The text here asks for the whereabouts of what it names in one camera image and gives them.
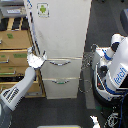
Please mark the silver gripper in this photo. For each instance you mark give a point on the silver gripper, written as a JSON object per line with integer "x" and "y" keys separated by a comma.
{"x": 34, "y": 61}

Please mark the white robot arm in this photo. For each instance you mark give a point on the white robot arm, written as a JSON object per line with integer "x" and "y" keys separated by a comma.
{"x": 10, "y": 98}

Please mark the white fridge body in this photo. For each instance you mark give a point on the white fridge body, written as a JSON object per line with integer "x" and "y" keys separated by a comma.
{"x": 51, "y": 72}

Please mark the wooden drawer cabinet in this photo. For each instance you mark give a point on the wooden drawer cabinet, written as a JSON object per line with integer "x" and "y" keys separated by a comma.
{"x": 15, "y": 40}

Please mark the green android sticker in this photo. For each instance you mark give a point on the green android sticker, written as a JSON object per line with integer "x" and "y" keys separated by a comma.
{"x": 43, "y": 9}

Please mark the grey box on cabinet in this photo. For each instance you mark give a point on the grey box on cabinet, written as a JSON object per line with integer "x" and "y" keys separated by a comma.
{"x": 13, "y": 11}

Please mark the white blue robot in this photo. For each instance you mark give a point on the white blue robot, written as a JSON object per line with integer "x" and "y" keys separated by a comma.
{"x": 110, "y": 71}

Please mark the white right robot gripper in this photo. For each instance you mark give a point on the white right robot gripper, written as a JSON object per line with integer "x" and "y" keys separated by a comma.
{"x": 95, "y": 121}

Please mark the middle fridge drawer handle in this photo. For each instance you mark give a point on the middle fridge drawer handle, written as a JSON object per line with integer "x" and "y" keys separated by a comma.
{"x": 59, "y": 64}

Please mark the fridge drawer handle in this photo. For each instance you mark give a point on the fridge drawer handle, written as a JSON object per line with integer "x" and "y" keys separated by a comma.
{"x": 59, "y": 64}
{"x": 60, "y": 81}

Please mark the lower fridge drawer handle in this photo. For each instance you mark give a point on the lower fridge drawer handle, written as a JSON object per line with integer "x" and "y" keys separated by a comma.
{"x": 60, "y": 81}

